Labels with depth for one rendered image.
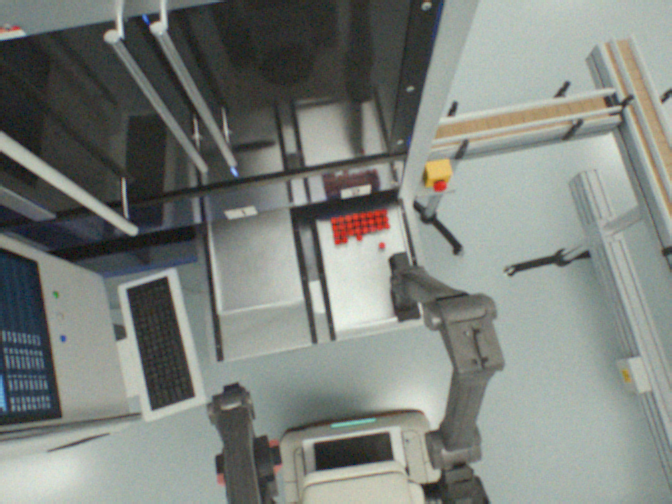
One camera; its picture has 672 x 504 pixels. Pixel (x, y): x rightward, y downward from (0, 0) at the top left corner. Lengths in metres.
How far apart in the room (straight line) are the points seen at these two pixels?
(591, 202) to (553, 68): 1.14
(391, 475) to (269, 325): 0.65
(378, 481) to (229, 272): 0.81
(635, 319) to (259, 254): 1.37
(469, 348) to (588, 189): 1.43
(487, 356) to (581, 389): 1.78
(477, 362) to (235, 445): 0.44
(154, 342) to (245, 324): 0.30
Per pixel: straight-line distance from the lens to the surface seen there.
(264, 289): 1.52
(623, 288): 2.08
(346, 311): 1.48
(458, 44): 0.95
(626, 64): 1.96
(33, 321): 1.36
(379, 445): 1.32
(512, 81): 2.96
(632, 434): 2.66
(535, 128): 1.72
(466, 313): 0.82
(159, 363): 1.64
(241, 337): 1.51
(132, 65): 0.77
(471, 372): 0.80
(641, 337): 2.09
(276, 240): 1.55
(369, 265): 1.51
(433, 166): 1.47
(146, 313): 1.67
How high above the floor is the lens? 2.35
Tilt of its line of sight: 75 degrees down
